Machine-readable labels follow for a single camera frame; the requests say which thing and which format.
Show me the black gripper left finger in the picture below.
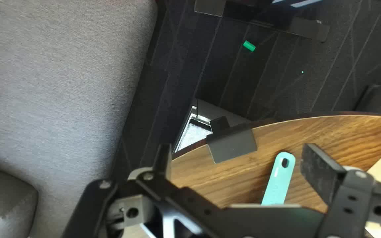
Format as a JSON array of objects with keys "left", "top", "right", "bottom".
[{"left": 62, "top": 142, "right": 244, "bottom": 238}]

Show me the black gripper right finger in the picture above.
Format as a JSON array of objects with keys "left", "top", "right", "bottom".
[{"left": 300, "top": 142, "right": 381, "bottom": 238}]

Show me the black rectangular plate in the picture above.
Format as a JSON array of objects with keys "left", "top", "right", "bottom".
[{"left": 205, "top": 114, "right": 258, "bottom": 165}]

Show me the green tape piece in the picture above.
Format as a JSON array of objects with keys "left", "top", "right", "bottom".
[{"left": 242, "top": 39, "right": 258, "bottom": 52}]

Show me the black stand base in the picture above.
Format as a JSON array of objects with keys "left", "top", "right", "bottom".
[{"left": 193, "top": 0, "right": 332, "bottom": 42}]

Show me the teal plastic spoon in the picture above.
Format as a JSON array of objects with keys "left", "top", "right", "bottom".
[{"left": 260, "top": 150, "right": 297, "bottom": 206}]

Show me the grey fabric sofa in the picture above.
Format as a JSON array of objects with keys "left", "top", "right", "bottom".
[{"left": 0, "top": 0, "right": 158, "bottom": 238}]

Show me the grey metal cabinet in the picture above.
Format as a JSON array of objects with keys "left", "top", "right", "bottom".
[{"left": 173, "top": 104, "right": 214, "bottom": 154}]

